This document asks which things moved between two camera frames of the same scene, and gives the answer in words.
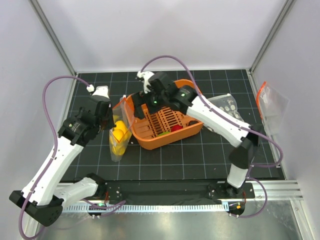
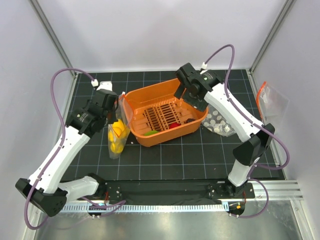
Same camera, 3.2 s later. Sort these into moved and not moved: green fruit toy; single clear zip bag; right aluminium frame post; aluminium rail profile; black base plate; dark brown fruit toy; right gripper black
Moved: green fruit toy; right gripper black; dark brown fruit toy
Not moved: black base plate; single clear zip bag; aluminium rail profile; right aluminium frame post
